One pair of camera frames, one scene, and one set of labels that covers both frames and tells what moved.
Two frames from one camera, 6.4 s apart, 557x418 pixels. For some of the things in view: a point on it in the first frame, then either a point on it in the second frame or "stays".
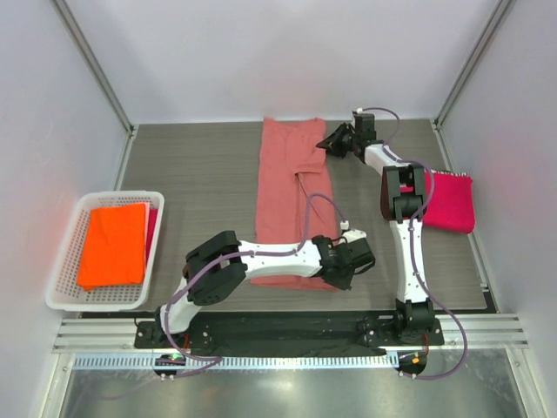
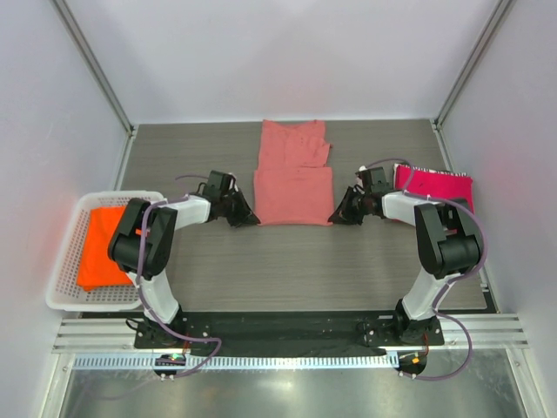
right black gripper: [331, 143] -> [344, 215]
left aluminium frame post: [88, 56] stays
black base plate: [292, 330] stays
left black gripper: [343, 283] -> [245, 215]
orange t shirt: [112, 249] stays
